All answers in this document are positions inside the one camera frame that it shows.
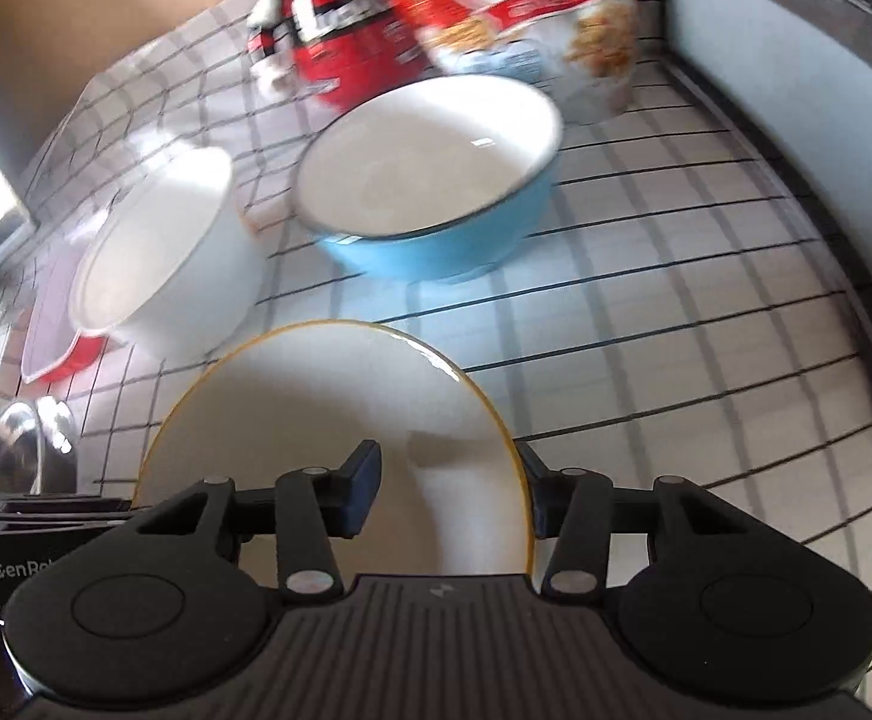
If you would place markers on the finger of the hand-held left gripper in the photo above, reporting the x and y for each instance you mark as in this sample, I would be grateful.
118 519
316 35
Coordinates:
46 508

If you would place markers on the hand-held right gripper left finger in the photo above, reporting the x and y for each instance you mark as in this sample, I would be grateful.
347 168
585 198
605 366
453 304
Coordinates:
363 489

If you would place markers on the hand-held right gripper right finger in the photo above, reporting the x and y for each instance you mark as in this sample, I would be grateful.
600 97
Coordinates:
548 499

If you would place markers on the white plate with yellow rim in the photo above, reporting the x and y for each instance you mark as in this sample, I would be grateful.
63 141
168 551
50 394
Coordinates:
331 390

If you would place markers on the blue bowl with white inside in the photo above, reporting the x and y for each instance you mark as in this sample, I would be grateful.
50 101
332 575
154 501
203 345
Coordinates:
436 244

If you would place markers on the steel bowl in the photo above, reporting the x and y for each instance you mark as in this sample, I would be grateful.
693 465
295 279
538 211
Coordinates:
24 450

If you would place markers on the red container with pale lid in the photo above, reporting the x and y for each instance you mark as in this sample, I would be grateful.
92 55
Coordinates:
69 366

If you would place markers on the white black-checked tablecloth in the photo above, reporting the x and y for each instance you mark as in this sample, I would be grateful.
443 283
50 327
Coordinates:
668 277

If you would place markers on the red and black toy figurine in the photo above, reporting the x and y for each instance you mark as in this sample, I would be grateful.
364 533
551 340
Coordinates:
331 37

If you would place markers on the red and white cereal bag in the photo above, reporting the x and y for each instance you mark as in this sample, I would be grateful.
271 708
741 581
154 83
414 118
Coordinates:
526 22

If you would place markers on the dark window frame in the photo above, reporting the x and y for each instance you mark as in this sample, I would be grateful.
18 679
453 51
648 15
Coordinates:
818 90

